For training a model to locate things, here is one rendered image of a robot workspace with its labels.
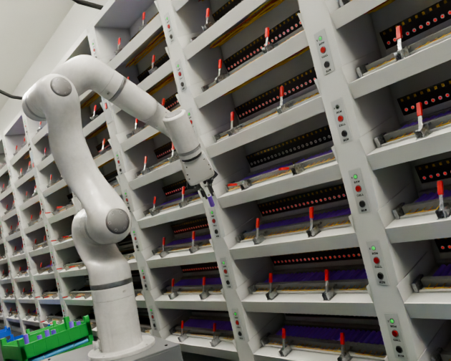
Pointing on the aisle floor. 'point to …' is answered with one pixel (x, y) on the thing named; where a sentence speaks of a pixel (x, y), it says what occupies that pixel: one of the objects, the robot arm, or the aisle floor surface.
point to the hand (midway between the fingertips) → (207, 191)
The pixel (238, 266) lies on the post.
